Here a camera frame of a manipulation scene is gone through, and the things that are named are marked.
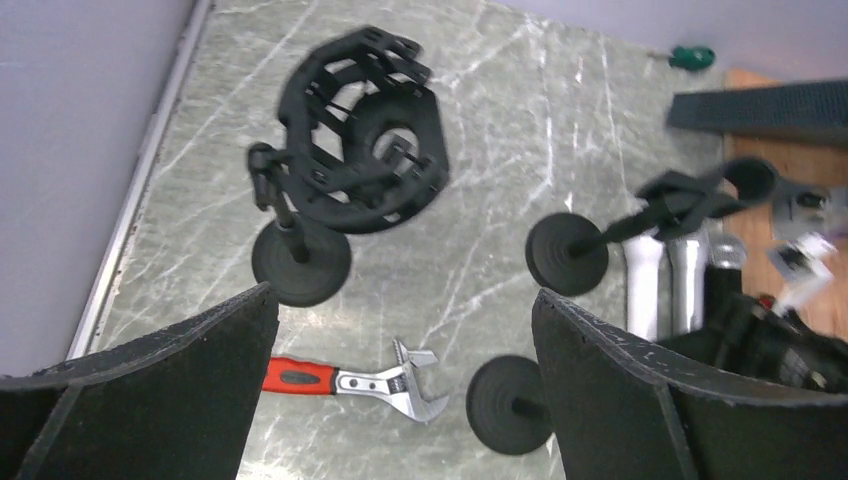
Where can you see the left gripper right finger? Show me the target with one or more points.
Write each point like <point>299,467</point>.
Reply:
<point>622,407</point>

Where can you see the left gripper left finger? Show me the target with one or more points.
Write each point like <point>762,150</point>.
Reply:
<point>177,403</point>

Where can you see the black mic stand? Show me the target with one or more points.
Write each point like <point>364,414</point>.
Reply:
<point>505,406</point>
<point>568,254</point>

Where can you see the white microphone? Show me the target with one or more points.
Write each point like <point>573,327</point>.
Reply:
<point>643,255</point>

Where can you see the silver grey microphone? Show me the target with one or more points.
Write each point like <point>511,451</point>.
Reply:
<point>688,256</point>

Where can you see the shock mount stand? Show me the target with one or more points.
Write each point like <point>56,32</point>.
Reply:
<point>364,152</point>

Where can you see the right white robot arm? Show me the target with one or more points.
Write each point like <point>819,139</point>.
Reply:
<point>745,337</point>

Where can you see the wooden board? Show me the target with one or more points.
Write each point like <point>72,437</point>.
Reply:
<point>826,312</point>

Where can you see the red handled adjustable wrench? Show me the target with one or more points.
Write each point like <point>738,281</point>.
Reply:
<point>396,386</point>

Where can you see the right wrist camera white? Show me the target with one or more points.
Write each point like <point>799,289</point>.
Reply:
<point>801,264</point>

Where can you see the metal bracket with tube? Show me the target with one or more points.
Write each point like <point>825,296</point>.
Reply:
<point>799,208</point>

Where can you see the blue network switch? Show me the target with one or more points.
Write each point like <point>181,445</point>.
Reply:
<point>813,112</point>

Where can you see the green screwdriver handle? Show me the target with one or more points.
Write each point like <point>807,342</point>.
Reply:
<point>688,58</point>

